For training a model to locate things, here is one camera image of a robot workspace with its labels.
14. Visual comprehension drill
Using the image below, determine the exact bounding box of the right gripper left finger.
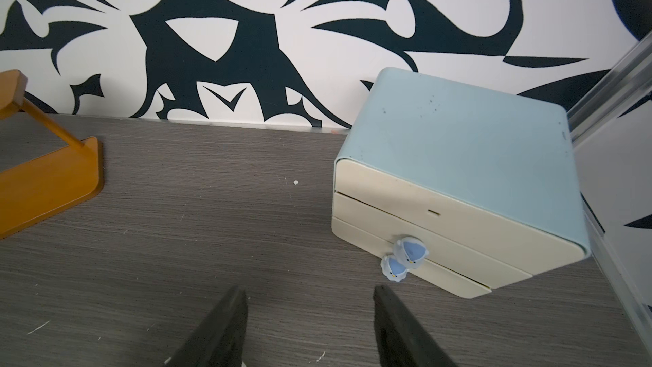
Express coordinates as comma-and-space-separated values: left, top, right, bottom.
165, 285, 248, 367

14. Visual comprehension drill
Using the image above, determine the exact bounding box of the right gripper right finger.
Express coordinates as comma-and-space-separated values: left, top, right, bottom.
374, 285, 457, 367

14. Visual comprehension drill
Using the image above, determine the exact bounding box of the blue cream drawer box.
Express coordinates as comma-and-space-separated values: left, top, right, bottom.
331, 68, 591, 298

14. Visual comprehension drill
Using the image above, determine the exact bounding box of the orange two-tier shelf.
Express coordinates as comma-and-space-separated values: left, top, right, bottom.
1, 70, 105, 239

